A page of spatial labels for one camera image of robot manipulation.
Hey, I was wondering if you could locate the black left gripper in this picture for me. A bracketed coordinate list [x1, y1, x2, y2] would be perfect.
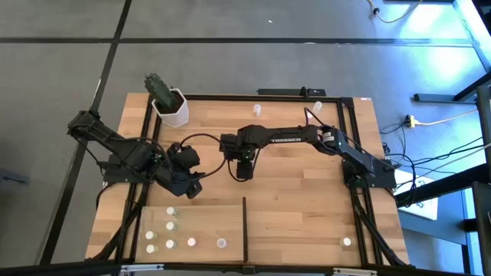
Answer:
[163, 163, 206, 199]

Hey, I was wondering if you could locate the raised wooden shelf board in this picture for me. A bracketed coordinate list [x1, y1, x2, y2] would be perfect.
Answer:
[134, 204, 246, 265]

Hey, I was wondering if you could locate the white hexagonal plant pot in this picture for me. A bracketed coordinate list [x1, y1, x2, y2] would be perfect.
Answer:
[151, 87, 190, 128]

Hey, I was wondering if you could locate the black mounting bar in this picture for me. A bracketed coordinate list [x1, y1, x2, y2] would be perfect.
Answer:
[256, 87, 328, 97]

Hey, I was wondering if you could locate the green cactus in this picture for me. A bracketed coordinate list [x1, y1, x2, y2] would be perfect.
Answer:
[143, 72, 178, 112]

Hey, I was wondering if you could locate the white paper sheet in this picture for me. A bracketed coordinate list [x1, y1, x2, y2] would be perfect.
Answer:
[394, 168, 439, 222]

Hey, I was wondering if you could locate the black diagonal desk beam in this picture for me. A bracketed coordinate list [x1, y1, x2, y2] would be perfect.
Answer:
[394, 163, 491, 208]

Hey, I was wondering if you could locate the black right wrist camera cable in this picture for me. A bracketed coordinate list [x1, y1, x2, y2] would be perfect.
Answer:
[226, 148, 262, 183]

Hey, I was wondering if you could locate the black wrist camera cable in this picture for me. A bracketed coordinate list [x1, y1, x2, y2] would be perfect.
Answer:
[179, 133, 228, 179]
[226, 148, 262, 183]

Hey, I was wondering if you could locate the black left wrist camera cable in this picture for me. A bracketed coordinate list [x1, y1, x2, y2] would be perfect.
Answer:
[179, 133, 228, 179]

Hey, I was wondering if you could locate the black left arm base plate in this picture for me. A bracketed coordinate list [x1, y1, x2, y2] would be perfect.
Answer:
[96, 151, 158, 184]

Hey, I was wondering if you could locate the silver frame bracket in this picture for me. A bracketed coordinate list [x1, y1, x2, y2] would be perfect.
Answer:
[120, 263, 165, 273]
[332, 267, 379, 276]

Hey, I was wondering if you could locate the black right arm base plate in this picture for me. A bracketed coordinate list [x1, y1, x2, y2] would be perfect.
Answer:
[342, 157, 397, 189]

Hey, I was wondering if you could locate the black floor cable bundle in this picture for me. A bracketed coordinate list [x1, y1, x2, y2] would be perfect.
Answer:
[383, 114, 491, 208]

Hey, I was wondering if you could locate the beige cable with black plug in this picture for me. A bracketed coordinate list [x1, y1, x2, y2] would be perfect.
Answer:
[366, 0, 425, 25]

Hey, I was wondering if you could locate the black desk leg frame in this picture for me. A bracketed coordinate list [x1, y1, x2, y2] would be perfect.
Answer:
[413, 71, 491, 104]

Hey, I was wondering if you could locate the beige power cable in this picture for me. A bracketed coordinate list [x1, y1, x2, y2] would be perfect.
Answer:
[417, 109, 479, 127]

